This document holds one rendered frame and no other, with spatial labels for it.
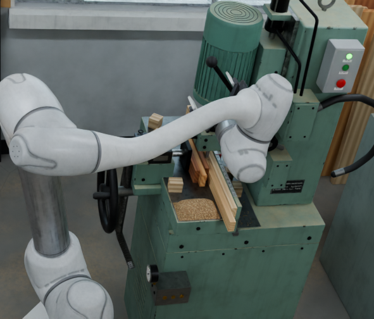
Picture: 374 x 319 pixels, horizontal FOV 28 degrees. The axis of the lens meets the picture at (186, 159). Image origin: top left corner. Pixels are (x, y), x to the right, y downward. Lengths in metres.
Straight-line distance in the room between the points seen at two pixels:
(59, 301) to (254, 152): 0.66
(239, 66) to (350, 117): 1.81
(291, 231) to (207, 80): 0.65
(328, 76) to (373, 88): 1.66
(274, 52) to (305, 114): 0.22
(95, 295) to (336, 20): 1.10
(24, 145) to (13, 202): 2.16
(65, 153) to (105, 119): 2.40
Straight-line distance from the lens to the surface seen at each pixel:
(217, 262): 2.63
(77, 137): 1.64
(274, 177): 2.45
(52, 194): 1.92
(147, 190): 2.53
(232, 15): 2.27
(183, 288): 2.56
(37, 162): 1.61
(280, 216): 2.64
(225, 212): 2.38
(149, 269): 2.51
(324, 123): 2.51
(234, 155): 1.92
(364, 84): 3.94
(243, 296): 2.81
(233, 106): 1.82
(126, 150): 1.72
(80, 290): 2.03
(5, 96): 1.76
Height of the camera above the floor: 2.46
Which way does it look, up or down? 36 degrees down
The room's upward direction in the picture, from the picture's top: 10 degrees clockwise
